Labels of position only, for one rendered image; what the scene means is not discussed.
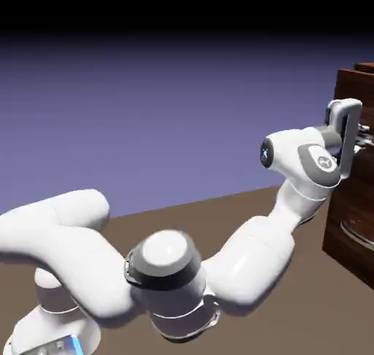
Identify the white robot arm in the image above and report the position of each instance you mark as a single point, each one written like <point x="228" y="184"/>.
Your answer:
<point x="87" y="244"/>

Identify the dark wood cabinet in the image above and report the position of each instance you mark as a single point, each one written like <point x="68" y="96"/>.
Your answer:
<point x="350" y="203"/>

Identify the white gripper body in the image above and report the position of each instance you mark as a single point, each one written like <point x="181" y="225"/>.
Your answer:
<point x="352" y="133"/>

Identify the dark wood drawer front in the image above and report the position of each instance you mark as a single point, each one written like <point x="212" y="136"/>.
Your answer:
<point x="336" y="232"/>
<point x="365" y="92"/>

